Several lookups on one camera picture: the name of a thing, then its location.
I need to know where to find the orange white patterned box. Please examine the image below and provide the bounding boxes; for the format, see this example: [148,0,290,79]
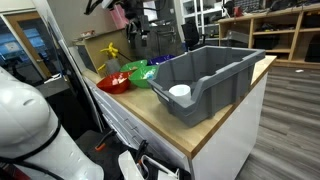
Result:
[79,29,96,38]

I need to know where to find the white paper cup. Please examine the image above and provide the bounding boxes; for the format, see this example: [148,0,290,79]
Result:
[168,84,192,102]

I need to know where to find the white drawer cabinet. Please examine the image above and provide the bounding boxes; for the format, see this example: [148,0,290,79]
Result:
[82,73,270,180]

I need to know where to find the large green plastic bowl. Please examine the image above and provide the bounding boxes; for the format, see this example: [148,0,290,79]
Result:
[128,65,159,89]

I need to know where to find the white plastic bracket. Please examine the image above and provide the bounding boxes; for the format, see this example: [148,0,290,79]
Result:
[117,149,180,180]

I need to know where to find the wooden framed glass door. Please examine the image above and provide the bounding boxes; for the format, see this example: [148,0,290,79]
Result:
[0,11,54,81]

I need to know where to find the red plastic bowl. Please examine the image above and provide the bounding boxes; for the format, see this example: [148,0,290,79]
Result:
[96,71,133,95]

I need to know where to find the small green plastic bowl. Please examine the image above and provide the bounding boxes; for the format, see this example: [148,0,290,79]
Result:
[119,59,148,73]

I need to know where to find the grey plastic storage bin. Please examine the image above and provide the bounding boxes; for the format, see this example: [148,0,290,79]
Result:
[147,45,267,128]

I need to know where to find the crumpled white blue wrapper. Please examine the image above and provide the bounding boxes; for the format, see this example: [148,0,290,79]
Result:
[143,68,158,80]

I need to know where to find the silver metal cylinder cup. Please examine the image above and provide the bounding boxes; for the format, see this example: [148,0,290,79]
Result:
[105,58,122,75]

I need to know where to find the white shelving rack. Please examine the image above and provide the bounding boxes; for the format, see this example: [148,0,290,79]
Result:
[179,0,225,39]

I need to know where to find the blue plastic bowl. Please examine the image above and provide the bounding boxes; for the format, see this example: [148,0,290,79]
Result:
[147,54,176,67]

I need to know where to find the black orange bar clamp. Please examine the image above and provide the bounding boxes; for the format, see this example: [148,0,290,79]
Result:
[94,129,118,152]
[134,139,150,165]

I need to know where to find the white orange small pieces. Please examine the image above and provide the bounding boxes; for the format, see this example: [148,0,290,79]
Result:
[111,74,126,85]

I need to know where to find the black office chair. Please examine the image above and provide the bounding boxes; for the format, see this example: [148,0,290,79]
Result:
[181,22,215,51]

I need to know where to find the red flat panel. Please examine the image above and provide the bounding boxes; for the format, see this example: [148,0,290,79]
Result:
[109,4,130,30]

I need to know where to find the wooden shelf workbench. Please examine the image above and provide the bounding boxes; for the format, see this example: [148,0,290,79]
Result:
[218,3,320,70]

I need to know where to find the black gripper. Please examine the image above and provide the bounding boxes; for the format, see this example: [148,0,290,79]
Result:
[125,14,151,48]

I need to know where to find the wooden box with black panel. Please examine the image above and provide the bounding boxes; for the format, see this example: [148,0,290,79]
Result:
[74,28,135,78]

